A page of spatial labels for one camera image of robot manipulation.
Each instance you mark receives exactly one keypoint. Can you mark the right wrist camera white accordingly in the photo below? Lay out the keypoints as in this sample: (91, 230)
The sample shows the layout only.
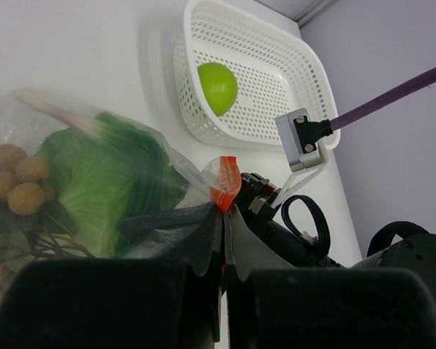
(304, 150)

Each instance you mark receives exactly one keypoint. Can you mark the brown fake longan bunch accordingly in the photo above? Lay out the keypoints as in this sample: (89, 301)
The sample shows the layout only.
(37, 219)

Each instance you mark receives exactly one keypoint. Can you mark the green fake lettuce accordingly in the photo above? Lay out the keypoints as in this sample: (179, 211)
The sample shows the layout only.
(125, 173)

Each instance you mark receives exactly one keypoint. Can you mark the green fake apple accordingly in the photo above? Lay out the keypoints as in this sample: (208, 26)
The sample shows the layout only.
(219, 85)

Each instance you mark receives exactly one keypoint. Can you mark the white perforated plastic basket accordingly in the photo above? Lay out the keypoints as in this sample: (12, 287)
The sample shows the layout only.
(276, 73)

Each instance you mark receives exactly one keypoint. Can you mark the clear zip bag orange seal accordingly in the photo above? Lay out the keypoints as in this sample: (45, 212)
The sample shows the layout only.
(218, 183)

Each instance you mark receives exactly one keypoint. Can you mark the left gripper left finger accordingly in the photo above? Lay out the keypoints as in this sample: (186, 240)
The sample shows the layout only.
(171, 301)

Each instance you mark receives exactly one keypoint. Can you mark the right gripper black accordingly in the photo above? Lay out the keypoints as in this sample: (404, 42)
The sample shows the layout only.
(254, 202)

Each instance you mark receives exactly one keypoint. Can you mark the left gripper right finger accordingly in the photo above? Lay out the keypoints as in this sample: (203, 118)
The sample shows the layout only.
(385, 301)

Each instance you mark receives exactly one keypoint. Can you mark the right aluminium frame post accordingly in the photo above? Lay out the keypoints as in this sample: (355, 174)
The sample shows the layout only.
(312, 11)

